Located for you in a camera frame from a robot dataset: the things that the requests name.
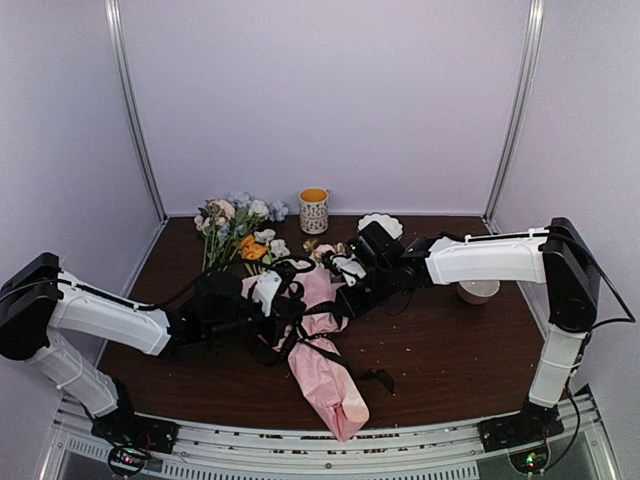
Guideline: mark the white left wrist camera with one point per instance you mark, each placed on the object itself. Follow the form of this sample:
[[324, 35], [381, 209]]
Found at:
[[265, 289]]

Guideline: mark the aluminium frame post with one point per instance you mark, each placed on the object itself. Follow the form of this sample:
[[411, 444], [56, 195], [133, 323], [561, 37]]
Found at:
[[116, 32], [527, 69]]

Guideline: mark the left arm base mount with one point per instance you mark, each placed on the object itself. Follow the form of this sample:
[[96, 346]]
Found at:
[[147, 434]]

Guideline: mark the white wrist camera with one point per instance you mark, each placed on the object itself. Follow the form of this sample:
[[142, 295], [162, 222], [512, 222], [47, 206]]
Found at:
[[348, 268], [265, 289]]

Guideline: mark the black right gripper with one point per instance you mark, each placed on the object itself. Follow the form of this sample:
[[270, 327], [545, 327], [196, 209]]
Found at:
[[354, 309]]

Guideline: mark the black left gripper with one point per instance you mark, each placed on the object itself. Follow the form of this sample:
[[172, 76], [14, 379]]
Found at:
[[283, 312]]

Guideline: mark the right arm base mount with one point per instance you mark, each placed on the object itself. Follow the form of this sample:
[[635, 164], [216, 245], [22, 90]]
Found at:
[[514, 431]]

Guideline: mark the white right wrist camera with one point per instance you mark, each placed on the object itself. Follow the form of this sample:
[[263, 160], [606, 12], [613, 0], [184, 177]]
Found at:
[[348, 268]]

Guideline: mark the left aluminium frame post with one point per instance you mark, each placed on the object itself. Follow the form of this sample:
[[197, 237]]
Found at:
[[116, 32]]

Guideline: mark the aluminium front rail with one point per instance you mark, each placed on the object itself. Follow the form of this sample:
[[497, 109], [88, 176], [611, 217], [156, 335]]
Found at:
[[452, 450]]

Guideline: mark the white scalloped bowl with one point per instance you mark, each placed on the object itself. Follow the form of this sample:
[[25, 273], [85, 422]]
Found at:
[[390, 224]]

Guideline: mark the plain white bowl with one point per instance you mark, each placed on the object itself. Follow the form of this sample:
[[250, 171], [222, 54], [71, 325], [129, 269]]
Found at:
[[478, 292]]

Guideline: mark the floral mug with yellow inside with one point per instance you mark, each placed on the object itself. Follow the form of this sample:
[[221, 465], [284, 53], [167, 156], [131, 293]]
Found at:
[[314, 210]]

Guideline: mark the right aluminium frame post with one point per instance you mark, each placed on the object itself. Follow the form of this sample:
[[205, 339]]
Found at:
[[527, 69]]

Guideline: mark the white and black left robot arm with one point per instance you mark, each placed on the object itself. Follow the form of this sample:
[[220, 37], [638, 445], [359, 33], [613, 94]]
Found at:
[[42, 301]]

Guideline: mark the orange fake flower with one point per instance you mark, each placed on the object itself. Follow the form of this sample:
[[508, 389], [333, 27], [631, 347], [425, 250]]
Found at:
[[253, 252]]

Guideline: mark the pile of fake flowers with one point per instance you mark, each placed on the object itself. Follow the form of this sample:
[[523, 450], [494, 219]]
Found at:
[[224, 223]]

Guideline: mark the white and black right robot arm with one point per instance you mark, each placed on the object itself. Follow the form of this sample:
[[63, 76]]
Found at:
[[552, 266]]

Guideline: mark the pink wrapping paper sheet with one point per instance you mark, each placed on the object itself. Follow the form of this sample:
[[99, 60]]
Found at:
[[324, 381]]

